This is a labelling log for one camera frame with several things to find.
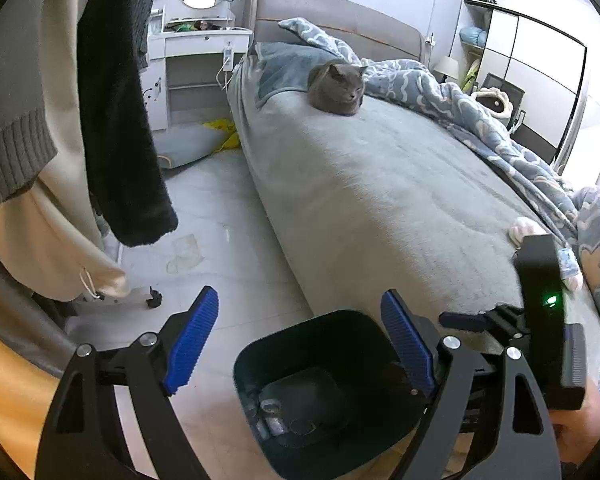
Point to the white vanity dresser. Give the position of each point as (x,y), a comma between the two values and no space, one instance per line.
(187,72)

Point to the white crumpled sock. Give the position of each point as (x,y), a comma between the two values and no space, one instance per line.
(522,228)

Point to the grey knit sweater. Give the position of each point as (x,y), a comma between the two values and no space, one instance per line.
(26,145)

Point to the right hand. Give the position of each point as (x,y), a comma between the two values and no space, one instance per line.
(577,432)

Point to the white black wardrobe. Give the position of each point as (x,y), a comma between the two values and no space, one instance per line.
(540,67)

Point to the beige hanging coat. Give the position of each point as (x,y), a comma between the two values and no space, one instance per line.
(49,239)

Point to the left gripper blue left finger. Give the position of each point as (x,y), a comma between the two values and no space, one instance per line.
(184,336)

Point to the grey cat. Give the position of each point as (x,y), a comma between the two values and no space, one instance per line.
(336,87)

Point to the grey bed with headboard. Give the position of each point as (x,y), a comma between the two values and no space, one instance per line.
(386,198)

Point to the dark green trash bin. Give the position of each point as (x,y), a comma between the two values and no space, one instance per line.
(325,396)

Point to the blue grey pillow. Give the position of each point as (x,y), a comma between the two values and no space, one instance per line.
(285,67)

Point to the blue cloud pattern blanket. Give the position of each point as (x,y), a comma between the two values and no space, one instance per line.
(572,216)

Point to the white cat bed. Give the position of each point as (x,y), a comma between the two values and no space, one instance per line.
(496,102)

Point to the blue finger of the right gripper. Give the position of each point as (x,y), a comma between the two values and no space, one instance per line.
(475,323)

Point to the grey floor cushion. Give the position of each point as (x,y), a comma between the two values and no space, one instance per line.
(182,144)

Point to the white clothes rack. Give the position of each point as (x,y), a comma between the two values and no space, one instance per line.
(145,297)

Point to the black hanging garment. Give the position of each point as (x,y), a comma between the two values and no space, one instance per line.
(123,174)

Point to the bedside table lamp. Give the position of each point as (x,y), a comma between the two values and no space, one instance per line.
(447,69)

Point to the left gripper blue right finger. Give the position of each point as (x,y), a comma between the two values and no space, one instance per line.
(415,340)

